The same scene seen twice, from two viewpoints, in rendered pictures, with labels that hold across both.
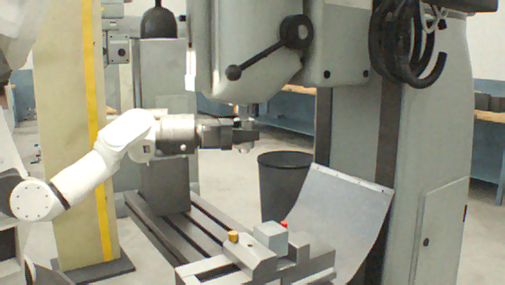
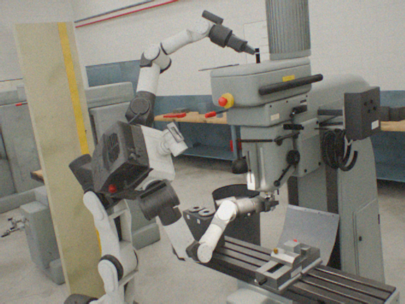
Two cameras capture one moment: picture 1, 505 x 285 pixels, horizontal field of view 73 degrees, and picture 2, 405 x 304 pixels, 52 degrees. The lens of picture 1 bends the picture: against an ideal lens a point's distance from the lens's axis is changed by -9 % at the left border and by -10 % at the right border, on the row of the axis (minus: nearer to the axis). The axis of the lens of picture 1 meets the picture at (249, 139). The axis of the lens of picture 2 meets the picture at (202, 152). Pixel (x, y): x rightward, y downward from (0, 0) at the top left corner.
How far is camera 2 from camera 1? 1.28 m
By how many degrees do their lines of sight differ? 9
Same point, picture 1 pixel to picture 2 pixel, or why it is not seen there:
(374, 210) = (331, 226)
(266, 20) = (282, 155)
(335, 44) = (307, 156)
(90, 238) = (98, 288)
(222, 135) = (266, 206)
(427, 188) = (355, 210)
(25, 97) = not seen: outside the picture
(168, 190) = not seen: hidden behind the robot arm
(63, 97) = (69, 178)
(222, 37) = (265, 166)
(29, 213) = (205, 258)
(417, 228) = (354, 231)
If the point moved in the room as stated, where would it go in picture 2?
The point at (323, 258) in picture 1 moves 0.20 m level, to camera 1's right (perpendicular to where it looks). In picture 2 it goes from (315, 253) to (354, 245)
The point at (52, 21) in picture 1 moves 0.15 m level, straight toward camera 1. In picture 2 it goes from (52, 119) to (59, 120)
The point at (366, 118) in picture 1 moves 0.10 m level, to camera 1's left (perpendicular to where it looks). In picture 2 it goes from (318, 180) to (301, 183)
